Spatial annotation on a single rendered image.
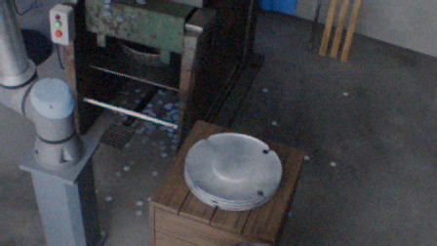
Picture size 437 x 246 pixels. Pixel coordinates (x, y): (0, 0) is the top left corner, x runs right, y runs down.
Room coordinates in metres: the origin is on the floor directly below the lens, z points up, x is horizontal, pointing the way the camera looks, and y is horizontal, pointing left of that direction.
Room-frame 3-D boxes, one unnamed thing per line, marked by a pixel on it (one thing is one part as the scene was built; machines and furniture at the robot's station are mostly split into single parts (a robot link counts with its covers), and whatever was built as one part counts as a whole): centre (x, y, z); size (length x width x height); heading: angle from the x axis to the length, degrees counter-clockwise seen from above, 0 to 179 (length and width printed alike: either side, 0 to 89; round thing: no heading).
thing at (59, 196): (1.13, 0.46, 0.23); 0.19 x 0.19 x 0.45; 79
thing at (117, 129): (1.78, 0.32, 0.14); 0.59 x 0.10 x 0.05; 165
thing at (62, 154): (1.13, 0.46, 0.50); 0.15 x 0.15 x 0.10
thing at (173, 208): (1.23, -0.06, 0.18); 0.40 x 0.38 x 0.35; 165
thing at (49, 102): (1.13, 0.46, 0.62); 0.13 x 0.12 x 0.14; 62
